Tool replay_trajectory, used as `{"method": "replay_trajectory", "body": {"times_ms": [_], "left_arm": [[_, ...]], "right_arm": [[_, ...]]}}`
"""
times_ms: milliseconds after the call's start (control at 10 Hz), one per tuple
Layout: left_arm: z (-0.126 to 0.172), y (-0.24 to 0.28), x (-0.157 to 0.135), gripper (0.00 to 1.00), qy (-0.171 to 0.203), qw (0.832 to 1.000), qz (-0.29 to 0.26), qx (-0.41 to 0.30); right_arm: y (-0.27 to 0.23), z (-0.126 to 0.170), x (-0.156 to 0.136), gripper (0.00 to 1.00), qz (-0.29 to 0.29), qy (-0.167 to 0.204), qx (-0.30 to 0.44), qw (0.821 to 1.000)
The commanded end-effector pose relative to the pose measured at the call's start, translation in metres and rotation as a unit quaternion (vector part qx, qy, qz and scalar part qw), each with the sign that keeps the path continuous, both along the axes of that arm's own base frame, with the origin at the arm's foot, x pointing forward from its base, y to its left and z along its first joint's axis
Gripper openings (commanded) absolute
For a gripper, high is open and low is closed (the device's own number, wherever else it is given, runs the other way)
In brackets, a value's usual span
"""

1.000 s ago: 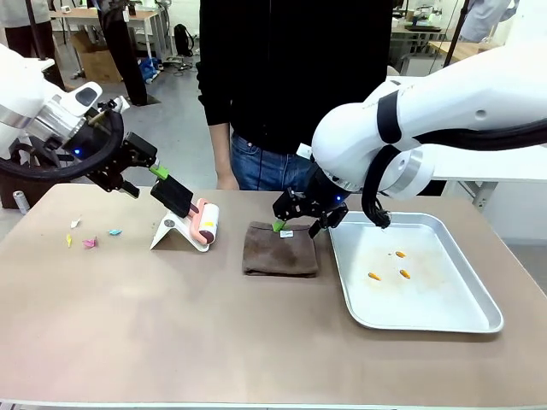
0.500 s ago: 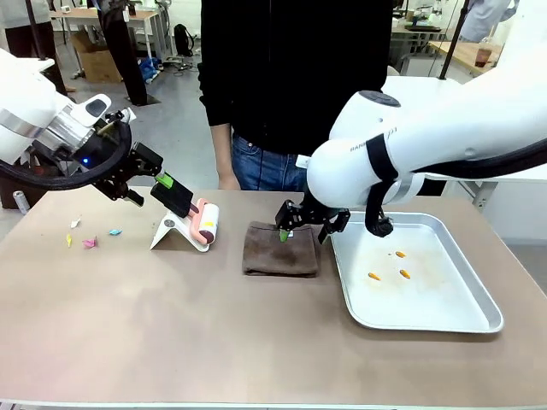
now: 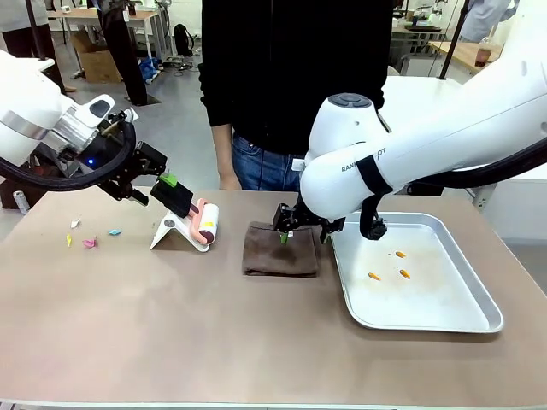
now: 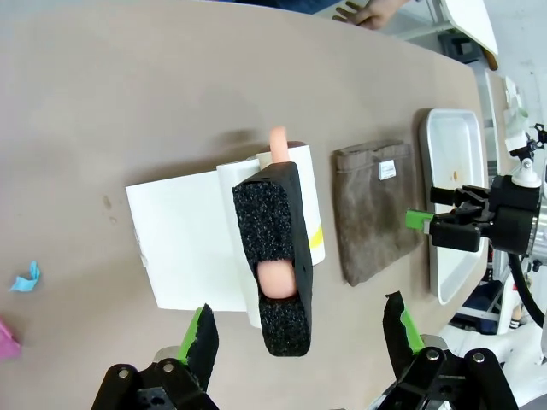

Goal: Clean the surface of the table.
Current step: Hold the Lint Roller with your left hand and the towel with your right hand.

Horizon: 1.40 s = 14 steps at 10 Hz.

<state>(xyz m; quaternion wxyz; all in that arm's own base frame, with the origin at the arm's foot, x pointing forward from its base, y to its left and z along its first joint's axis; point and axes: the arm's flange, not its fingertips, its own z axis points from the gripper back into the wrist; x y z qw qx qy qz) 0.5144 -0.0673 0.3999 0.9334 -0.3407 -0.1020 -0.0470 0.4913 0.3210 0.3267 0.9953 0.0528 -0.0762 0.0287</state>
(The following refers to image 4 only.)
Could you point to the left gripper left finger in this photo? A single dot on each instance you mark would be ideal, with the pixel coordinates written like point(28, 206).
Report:
point(201, 341)

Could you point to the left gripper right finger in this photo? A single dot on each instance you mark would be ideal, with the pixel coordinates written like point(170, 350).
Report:
point(397, 337)

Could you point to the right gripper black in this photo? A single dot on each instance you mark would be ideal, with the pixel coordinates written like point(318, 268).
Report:
point(513, 218)

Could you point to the brown towel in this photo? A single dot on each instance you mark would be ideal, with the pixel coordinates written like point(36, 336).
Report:
point(376, 222)

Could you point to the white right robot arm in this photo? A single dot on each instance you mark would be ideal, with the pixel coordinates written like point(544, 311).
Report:
point(539, 235)

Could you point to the person's left hand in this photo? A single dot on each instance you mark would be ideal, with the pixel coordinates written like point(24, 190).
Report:
point(374, 15)

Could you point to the metal tray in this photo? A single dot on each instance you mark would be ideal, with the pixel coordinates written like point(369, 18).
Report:
point(448, 149)

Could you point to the black equipment box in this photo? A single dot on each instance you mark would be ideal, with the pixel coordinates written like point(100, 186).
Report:
point(459, 45)

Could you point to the pink paper scrap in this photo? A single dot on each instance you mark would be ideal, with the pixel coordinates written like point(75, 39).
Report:
point(7, 341)

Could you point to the white side table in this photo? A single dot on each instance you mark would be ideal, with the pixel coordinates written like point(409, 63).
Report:
point(470, 21)

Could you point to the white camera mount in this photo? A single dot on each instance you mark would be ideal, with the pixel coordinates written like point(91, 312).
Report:
point(525, 173)

